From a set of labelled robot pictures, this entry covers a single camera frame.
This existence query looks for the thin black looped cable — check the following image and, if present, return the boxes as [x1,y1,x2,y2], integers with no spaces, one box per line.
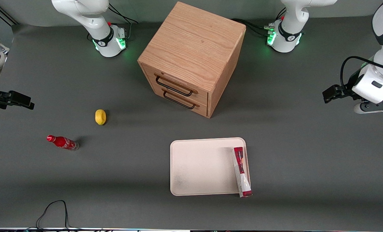
[24,200,105,231]

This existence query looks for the yellow lemon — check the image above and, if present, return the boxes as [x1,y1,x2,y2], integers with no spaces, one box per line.
[95,109,107,125]

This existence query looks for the dark grey table mat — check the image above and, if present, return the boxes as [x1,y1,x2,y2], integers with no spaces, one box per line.
[0,11,383,230]

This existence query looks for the wooden drawer cabinet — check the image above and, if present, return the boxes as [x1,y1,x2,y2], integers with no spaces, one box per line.
[137,1,247,119]

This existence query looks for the black right arm base cables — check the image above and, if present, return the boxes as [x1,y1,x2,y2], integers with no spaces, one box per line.
[88,3,140,41]

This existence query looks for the red cola bottle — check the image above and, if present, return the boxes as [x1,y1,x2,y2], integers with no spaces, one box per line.
[46,135,79,151]

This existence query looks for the red cookie box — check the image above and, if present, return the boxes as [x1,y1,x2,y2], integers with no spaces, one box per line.
[232,147,253,198]

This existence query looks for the cream plastic tray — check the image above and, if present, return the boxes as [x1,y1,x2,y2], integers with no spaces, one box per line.
[170,137,251,196]

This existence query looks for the wooden drawer front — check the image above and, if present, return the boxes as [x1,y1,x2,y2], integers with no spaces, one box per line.
[152,85,209,117]
[141,63,209,105]

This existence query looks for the black left arm base cables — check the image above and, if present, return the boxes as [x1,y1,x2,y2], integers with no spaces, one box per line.
[232,18,276,37]

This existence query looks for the black drawer handle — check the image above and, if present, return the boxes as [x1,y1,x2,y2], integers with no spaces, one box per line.
[163,90,197,110]
[155,74,194,97]

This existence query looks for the black frame rail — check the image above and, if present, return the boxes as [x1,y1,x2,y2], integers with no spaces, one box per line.
[0,3,19,26]

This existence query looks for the black arm base cables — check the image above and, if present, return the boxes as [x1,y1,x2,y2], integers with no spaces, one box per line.
[88,3,140,41]
[232,18,276,37]

